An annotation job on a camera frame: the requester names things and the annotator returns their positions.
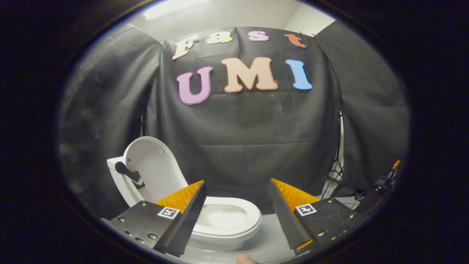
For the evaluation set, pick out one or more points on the white toilet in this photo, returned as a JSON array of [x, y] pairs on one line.
[[227, 242]]

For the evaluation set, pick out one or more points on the black backdrop cloth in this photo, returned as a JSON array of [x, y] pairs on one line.
[[249, 124]]

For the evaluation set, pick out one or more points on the white toilet seat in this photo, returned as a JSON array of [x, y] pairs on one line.
[[253, 216]]

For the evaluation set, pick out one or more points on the black tripod stand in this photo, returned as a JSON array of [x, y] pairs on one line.
[[335, 165]]

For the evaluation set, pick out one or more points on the white toilet tank cover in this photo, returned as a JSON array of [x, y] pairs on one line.
[[115, 162]]

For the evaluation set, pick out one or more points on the white toilet lid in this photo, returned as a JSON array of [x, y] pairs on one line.
[[157, 165]]

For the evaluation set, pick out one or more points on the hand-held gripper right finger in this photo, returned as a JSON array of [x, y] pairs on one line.
[[284, 216]]

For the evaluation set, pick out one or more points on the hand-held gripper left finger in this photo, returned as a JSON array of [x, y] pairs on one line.
[[190, 216]]

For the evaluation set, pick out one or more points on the black and orange device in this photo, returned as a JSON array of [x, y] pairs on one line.
[[389, 178]]

